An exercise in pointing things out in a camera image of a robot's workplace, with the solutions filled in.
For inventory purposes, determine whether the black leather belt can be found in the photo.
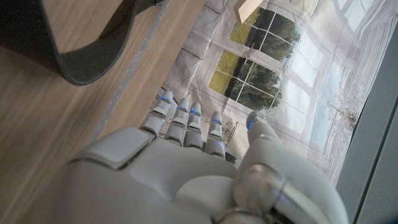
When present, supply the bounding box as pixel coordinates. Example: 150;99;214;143
0;0;170;86

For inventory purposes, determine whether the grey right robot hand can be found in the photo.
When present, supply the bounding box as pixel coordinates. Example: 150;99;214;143
52;90;351;224

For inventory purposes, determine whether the wooden hanger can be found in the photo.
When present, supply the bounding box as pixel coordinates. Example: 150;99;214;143
238;0;265;24

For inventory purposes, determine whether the printed window backdrop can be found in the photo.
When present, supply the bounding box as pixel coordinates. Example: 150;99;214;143
155;0;398;184

